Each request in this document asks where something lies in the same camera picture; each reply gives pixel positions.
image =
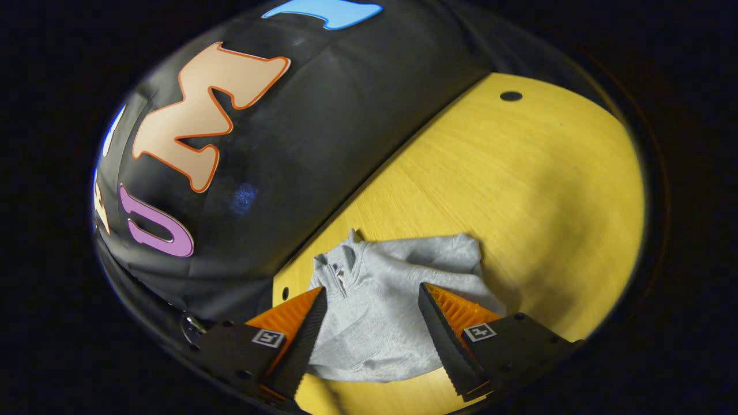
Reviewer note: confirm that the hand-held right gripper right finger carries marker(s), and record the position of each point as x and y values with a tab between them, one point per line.
447	351

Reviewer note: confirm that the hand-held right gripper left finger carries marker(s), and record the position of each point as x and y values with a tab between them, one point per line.
300	346

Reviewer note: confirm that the grey zip-neck sweatshirt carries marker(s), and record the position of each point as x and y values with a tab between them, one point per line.
380	305

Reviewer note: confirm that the black backdrop cloth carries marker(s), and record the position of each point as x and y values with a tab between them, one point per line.
300	144

